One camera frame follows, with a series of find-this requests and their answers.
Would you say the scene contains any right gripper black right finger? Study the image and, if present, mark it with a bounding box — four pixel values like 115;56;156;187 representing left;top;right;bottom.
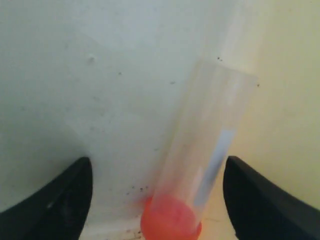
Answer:
223;156;320;240

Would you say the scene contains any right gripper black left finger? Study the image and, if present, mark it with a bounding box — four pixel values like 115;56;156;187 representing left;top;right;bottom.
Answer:
0;157;93;240

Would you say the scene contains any orange-capped tube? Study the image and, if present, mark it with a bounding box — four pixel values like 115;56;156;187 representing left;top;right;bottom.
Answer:
140;61;257;240

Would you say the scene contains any cream bin with picture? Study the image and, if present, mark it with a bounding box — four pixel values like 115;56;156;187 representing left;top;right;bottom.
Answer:
0;0;320;240

